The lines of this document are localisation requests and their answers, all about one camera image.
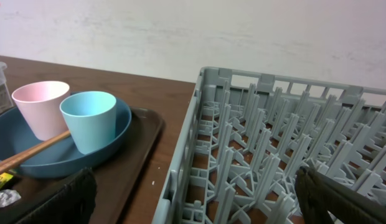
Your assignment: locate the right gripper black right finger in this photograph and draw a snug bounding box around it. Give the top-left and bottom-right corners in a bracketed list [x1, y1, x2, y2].
[294, 166, 386, 224]

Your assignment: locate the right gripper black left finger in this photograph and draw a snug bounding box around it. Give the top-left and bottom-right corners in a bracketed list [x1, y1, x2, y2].
[16, 168, 97, 224]

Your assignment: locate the white napkin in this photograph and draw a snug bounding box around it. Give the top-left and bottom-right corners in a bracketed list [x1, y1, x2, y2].
[0, 189, 21, 208]

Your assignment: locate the foil snack wrapper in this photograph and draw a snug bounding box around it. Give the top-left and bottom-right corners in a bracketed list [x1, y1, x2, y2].
[0, 173, 14, 190]

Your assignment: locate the grey dishwasher rack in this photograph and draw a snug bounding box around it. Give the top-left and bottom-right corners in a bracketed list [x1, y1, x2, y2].
[153, 67, 386, 223]

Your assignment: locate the brown plastic tray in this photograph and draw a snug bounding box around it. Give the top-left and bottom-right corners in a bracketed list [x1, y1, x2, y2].
[0, 108, 164, 223]

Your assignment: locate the wooden chopstick right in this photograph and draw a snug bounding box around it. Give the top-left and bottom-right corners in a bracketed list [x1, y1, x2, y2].
[0, 136, 77, 179]

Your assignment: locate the wooden chopstick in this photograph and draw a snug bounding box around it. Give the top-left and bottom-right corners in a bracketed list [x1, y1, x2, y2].
[0, 131, 70, 172]
[0, 136, 77, 179]

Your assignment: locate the wooden chopstick left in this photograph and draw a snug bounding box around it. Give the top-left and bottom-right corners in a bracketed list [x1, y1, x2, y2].
[0, 131, 70, 172]

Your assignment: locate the light blue cup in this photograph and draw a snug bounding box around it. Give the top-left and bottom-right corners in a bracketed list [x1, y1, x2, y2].
[60, 91, 116, 154]

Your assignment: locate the pink cup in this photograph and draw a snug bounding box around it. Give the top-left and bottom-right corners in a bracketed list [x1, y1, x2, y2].
[12, 81, 70, 141]

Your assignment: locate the clear plastic bin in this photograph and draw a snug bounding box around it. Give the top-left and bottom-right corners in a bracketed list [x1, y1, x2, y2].
[0, 62, 13, 114]

